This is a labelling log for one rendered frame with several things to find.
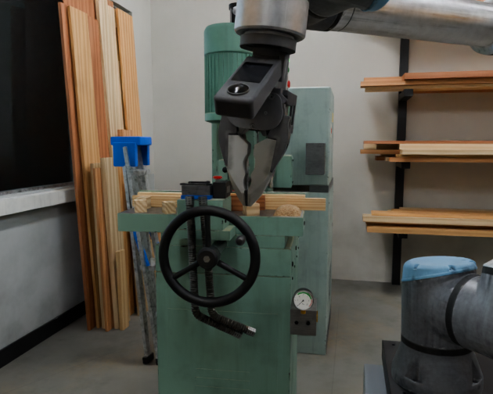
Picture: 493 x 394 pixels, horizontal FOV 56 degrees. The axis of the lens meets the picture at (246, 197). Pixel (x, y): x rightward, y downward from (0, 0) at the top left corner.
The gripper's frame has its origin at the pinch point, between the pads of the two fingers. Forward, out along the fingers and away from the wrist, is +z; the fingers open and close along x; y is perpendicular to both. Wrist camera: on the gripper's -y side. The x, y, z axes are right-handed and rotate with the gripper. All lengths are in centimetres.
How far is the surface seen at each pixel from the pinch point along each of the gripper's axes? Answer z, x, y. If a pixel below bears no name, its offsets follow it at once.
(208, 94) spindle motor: -18, 42, 89
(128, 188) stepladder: 26, 105, 148
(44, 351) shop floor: 122, 146, 144
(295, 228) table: 20, 7, 83
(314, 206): 14, 5, 99
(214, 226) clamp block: 20, 29, 70
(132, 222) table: 25, 59, 75
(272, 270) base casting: 34, 13, 82
